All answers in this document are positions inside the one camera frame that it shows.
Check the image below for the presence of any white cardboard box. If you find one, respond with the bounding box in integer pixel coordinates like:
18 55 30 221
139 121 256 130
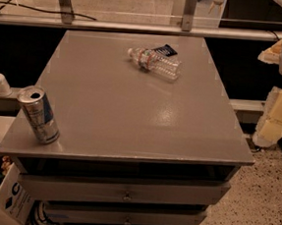
0 163 34 225

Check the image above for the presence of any clear plastic water bottle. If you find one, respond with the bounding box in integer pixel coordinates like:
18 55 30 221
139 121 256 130
128 47 182 81

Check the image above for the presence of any silver blue redbull can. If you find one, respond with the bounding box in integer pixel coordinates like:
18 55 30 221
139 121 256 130
17 85 59 144

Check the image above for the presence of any metal frame rail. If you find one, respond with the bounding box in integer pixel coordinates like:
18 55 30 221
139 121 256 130
0 0 282 40

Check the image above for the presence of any dark blue rxbar wrapper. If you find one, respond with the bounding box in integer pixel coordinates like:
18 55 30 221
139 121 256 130
153 43 178 57

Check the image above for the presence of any grey drawer cabinet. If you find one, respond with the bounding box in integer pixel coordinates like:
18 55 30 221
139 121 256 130
0 30 254 225

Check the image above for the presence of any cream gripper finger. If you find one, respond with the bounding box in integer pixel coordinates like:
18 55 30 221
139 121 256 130
253 86 282 147
257 39 282 64

